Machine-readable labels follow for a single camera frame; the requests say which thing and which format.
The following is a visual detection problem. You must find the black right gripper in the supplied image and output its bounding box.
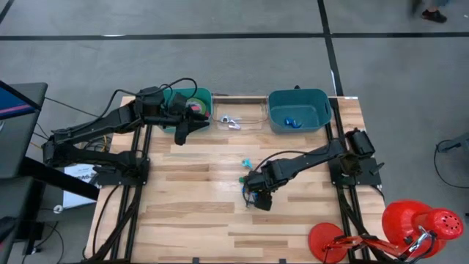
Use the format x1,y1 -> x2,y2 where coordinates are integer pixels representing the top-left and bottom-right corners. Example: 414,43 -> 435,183
244,163 -> 281,212

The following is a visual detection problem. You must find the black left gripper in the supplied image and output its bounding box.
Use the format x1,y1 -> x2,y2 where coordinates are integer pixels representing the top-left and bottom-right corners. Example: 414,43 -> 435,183
160,93 -> 210,146

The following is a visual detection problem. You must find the wide green tape roll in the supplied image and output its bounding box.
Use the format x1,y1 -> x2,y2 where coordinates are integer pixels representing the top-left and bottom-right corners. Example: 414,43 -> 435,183
185,97 -> 207,116

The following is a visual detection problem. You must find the grey staple remover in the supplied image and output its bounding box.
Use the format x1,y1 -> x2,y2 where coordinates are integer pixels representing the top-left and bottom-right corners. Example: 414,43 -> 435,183
218,113 -> 243,124

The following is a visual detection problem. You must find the bright teal plastic bin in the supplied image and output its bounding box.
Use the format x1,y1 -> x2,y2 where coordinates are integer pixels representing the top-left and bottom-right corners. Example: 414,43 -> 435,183
160,87 -> 213,133

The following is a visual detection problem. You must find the clear plastic bin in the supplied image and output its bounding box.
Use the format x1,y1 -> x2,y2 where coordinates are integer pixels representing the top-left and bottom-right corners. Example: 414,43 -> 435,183
211,94 -> 268,132

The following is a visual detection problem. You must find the dull dark teal bin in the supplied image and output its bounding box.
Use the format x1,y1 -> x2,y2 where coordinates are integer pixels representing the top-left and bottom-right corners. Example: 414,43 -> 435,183
267,88 -> 333,134

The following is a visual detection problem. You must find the white paper sheet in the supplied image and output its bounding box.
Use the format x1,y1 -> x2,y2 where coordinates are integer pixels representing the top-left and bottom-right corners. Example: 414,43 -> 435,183
62,161 -> 104,210

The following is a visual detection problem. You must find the black desk leg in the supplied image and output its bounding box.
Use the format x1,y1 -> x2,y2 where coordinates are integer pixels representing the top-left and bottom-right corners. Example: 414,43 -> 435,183
18,156 -> 100,202

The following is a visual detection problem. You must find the red desk lamp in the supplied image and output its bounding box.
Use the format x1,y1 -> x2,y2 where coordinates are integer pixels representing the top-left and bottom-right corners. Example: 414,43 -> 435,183
307,199 -> 465,264

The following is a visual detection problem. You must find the monitor with blue screen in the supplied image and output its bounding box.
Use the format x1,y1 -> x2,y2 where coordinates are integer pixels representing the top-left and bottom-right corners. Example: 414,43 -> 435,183
0,79 -> 42,121

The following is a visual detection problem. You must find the grey stand foot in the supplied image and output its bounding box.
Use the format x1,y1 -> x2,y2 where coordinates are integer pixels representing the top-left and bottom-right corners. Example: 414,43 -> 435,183
435,132 -> 469,154

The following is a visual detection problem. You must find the person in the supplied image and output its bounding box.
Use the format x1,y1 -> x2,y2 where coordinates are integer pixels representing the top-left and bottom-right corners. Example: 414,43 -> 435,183
408,0 -> 452,24

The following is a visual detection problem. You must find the black left camera cable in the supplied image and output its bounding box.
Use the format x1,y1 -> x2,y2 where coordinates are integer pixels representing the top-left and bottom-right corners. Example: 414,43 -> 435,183
103,76 -> 199,120

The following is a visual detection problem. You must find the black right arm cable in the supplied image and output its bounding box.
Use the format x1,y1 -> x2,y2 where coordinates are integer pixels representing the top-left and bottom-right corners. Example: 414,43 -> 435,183
252,149 -> 330,173

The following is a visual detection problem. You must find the yellow floor cable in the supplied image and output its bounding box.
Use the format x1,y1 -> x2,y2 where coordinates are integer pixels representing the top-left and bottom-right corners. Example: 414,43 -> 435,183
31,135 -> 111,165

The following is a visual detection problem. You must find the black table frame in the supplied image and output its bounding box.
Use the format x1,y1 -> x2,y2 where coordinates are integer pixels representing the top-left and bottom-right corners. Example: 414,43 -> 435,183
82,95 -> 385,264

